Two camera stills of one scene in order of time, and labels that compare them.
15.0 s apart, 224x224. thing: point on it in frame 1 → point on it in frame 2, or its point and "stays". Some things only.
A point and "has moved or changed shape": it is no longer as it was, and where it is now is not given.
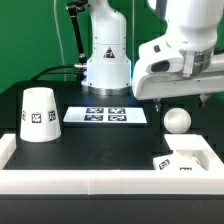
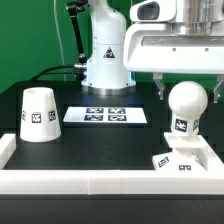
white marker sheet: [105, 114] stays
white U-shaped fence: [108, 181] stays
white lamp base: [189, 152] stays
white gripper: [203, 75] → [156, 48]
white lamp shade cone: [39, 115] stays
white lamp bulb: [177, 120] has moved or changed shape
